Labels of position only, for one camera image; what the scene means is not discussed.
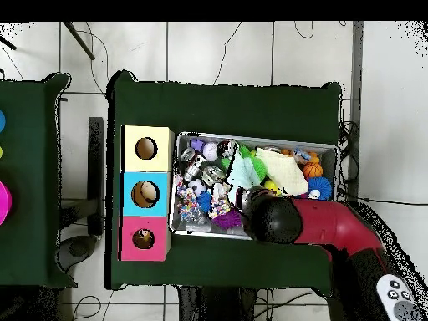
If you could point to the mint green knitted cloth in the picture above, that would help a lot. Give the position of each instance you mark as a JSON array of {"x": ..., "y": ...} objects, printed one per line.
[{"x": 244, "y": 170}]

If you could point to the cream knitted cloth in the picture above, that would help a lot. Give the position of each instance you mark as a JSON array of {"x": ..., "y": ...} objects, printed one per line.
[{"x": 284, "y": 172}]

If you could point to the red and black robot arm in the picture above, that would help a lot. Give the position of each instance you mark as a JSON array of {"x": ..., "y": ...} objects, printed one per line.
[{"x": 321, "y": 224}]

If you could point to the shallow clear mesh bin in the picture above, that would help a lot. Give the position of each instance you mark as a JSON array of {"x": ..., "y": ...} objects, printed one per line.
[{"x": 190, "y": 229}]

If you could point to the wooden box with three holes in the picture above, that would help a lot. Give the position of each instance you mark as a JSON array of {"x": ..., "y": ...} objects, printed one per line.
[{"x": 146, "y": 194}]

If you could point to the open silver can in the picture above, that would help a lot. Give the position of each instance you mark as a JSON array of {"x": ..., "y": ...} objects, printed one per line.
[{"x": 212, "y": 175}]

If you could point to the white toy baseball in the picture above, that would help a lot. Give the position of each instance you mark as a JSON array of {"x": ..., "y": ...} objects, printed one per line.
[{"x": 210, "y": 150}]

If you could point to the red crushed can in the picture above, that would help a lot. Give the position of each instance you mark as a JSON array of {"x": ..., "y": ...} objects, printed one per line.
[{"x": 227, "y": 148}]

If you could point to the purple spiky toy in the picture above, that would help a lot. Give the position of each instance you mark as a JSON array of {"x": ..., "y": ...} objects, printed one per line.
[{"x": 229, "y": 219}]

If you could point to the dark green table cloth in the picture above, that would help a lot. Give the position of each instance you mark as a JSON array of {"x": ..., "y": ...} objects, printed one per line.
[{"x": 221, "y": 107}]

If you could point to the orange toy basketball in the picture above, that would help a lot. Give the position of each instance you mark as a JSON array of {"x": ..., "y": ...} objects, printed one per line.
[{"x": 312, "y": 170}]

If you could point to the blue spiky ball with eyes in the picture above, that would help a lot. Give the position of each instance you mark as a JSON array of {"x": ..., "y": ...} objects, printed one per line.
[{"x": 321, "y": 189}]

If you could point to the green side table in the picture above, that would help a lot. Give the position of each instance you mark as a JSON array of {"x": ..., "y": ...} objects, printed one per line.
[{"x": 40, "y": 180}]

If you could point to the black tripod leg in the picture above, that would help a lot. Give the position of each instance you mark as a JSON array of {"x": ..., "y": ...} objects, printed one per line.
[{"x": 79, "y": 40}]

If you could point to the pink disc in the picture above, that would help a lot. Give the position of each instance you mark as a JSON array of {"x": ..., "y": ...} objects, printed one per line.
[{"x": 3, "y": 202}]

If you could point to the blue disc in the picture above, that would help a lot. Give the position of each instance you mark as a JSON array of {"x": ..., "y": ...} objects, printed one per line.
[{"x": 1, "y": 121}]

